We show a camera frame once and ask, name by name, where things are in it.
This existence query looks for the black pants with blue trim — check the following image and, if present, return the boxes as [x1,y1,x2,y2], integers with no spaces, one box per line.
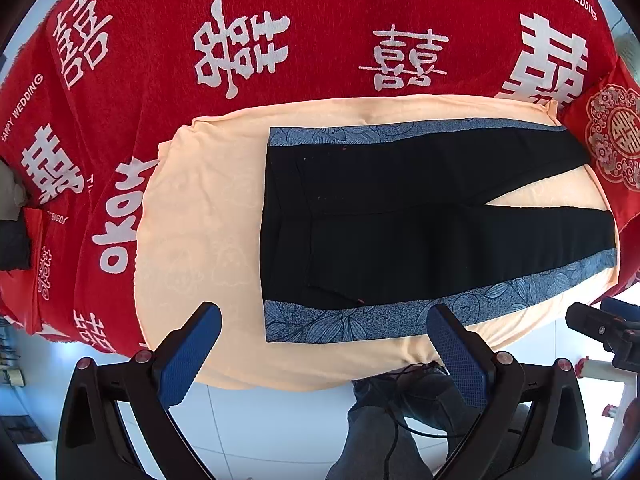
[259,119,618,345]

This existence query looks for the red printed blanket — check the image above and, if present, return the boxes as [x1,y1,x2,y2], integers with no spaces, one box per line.
[0,0,621,356]

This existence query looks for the peach towel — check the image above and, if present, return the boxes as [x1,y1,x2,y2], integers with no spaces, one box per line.
[134,94,621,392]

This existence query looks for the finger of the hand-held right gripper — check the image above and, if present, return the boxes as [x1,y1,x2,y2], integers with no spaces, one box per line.
[600,298,640,322]
[566,302,612,343]

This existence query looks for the red patterned cushion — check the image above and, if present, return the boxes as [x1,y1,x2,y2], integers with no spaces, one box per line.
[569,57,640,233]

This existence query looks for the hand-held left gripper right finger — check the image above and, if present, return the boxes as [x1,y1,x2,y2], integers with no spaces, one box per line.
[426,303,596,480]

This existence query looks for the black cable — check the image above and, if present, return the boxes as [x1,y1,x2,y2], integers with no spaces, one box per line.
[377,360,453,480]

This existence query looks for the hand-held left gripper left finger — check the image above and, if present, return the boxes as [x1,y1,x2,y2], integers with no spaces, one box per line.
[54,301,223,480]

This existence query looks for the dark cloth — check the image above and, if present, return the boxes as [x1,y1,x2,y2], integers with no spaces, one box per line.
[0,220,32,272]

